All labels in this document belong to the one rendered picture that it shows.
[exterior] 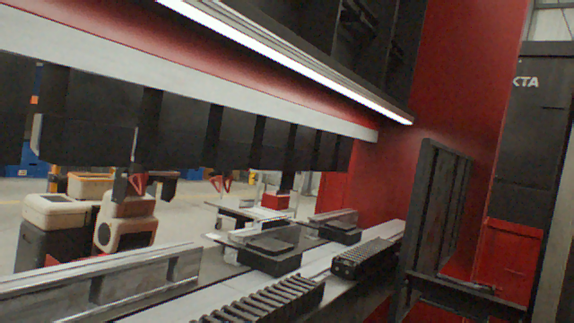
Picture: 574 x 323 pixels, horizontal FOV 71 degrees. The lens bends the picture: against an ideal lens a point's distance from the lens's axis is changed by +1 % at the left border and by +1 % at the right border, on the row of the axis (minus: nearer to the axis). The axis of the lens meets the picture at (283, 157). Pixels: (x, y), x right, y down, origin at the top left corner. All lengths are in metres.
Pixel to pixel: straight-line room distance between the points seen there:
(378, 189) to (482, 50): 0.84
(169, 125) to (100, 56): 0.21
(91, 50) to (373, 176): 1.68
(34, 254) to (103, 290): 1.26
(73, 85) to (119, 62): 0.10
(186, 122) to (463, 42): 1.58
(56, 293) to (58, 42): 0.44
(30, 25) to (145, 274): 0.55
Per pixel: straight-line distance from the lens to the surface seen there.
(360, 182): 2.20
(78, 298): 0.89
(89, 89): 0.77
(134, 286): 0.97
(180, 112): 0.91
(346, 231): 1.30
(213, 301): 0.75
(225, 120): 1.03
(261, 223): 1.33
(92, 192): 2.19
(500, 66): 2.15
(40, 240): 2.11
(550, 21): 8.68
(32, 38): 0.73
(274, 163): 1.26
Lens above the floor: 1.29
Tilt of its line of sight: 3 degrees down
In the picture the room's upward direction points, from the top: 10 degrees clockwise
